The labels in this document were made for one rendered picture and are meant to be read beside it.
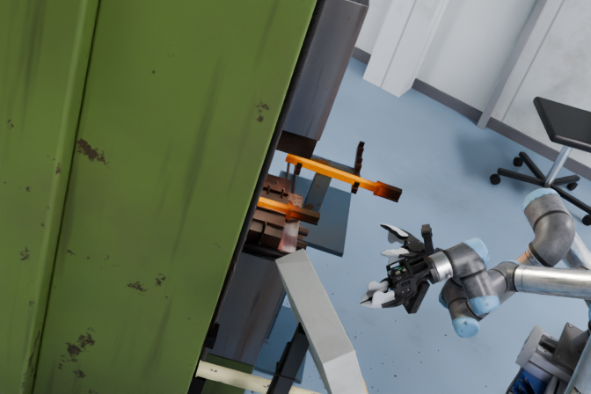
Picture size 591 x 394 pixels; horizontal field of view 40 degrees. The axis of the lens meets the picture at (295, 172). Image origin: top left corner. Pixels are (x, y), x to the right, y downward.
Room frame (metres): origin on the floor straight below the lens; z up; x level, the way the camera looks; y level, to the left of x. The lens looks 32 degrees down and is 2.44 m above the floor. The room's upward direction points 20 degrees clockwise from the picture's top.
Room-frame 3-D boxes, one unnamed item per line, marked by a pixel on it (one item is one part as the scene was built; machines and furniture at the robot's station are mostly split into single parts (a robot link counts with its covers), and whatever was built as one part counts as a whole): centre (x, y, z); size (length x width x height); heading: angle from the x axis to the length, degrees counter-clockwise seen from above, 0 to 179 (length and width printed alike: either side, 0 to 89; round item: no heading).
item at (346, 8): (2.05, 0.20, 1.56); 0.42 x 0.39 x 0.40; 96
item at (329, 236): (2.54, -0.10, 0.69); 0.40 x 0.30 x 0.02; 3
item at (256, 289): (2.06, 0.21, 0.69); 0.56 x 0.38 x 0.45; 96
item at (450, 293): (2.10, -0.62, 0.88); 0.11 x 0.08 x 0.11; 15
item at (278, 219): (2.01, 0.19, 0.96); 0.42 x 0.20 x 0.09; 96
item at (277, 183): (2.20, 0.06, 0.95); 0.12 x 0.09 x 0.07; 96
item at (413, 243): (2.10, -0.46, 0.97); 0.12 x 0.08 x 0.09; 96
